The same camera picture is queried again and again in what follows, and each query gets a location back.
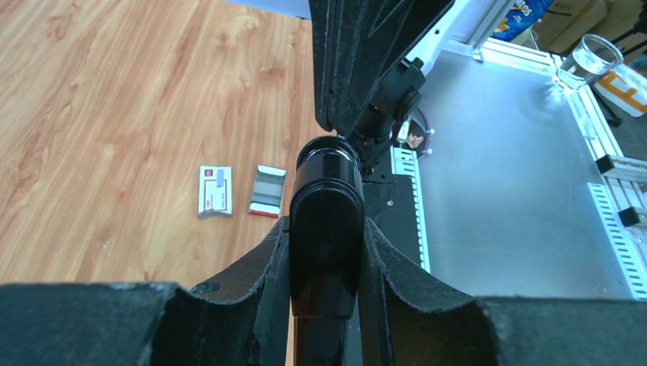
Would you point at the strip of staples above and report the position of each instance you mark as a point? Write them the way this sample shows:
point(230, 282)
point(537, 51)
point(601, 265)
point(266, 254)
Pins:
point(267, 193)

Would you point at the white orange box outside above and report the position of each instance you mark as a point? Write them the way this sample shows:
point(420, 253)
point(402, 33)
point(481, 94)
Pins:
point(624, 87)

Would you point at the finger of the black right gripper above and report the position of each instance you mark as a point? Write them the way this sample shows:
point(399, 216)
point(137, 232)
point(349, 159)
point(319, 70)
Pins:
point(355, 44)

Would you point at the clear glass cup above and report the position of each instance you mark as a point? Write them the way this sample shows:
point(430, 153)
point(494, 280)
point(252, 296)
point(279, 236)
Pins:
point(592, 57)

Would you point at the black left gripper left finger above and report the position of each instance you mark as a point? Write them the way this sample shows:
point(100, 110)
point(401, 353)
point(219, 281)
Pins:
point(237, 317)

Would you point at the small staple box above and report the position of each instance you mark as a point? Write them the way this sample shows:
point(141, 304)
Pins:
point(215, 191)

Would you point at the black stapler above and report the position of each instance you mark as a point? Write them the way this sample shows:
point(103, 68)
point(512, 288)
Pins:
point(326, 226)

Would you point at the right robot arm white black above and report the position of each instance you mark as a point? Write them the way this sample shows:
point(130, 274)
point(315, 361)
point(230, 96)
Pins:
point(398, 92)

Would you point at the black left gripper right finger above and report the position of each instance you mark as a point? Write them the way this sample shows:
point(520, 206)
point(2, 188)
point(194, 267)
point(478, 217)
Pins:
point(409, 317)

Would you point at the blue snack bag outside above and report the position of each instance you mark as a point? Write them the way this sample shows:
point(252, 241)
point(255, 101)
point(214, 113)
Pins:
point(522, 15)

